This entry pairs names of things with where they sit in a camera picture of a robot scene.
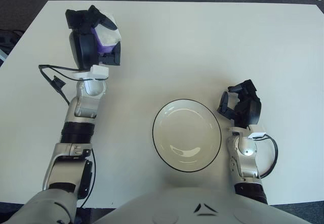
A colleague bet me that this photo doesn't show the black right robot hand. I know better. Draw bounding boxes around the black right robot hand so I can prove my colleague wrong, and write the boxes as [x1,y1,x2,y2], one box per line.
[217,79,261,129]

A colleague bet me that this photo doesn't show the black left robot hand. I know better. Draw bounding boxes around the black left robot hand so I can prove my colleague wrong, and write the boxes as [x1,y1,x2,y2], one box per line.
[65,5,122,71]

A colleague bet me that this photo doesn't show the purple tissue paper pack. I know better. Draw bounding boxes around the purple tissue paper pack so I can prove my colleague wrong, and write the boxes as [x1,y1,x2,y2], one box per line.
[95,12,122,54]

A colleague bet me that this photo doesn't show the white plate with black rim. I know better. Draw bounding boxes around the white plate with black rim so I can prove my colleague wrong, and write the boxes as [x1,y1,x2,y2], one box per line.
[152,99,222,172]

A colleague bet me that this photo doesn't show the dark bag on floor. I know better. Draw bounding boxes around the dark bag on floor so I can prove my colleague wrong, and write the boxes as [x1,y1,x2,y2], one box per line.
[0,29,25,54]

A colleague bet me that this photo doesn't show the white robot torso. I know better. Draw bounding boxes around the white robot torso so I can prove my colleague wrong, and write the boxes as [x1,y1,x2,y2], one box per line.
[95,186,312,224]

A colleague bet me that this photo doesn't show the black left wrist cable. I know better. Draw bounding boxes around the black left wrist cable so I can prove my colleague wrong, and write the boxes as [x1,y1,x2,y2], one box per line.
[38,64,97,207]

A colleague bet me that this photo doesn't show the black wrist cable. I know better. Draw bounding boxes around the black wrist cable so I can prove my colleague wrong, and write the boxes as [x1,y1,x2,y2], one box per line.
[253,132,278,179]
[38,64,97,207]

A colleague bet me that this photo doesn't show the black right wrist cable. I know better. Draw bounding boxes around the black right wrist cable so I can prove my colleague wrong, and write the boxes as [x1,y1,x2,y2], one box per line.
[253,132,278,179]

